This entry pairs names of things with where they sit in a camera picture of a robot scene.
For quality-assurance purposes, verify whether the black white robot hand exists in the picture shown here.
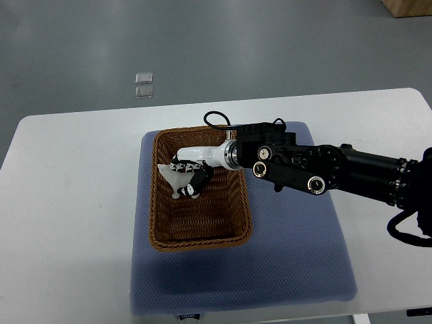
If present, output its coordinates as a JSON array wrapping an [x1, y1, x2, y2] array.
[[168, 139, 242, 198]]

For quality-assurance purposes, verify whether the white bear figurine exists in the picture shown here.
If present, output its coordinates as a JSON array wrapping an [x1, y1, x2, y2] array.
[[157, 164, 195, 199]]

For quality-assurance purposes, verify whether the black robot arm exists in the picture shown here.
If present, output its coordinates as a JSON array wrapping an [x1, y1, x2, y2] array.
[[213, 118, 431, 248]]

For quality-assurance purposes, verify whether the brown wicker basket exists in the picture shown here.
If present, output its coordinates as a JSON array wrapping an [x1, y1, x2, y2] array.
[[148, 126, 252, 252]]

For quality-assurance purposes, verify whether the upper metal floor plate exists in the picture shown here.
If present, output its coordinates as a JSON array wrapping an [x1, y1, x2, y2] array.
[[135, 72, 153, 84]]

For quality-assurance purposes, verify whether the blue foam mat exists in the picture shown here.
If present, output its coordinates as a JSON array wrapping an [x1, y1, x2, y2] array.
[[130, 131, 357, 316]]

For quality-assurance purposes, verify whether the wooden box corner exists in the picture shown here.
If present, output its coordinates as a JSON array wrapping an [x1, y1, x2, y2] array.
[[381, 0, 431, 18]]

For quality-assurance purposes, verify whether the black table control panel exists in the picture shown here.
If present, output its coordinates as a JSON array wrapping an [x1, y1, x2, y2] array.
[[406, 307, 432, 317]]

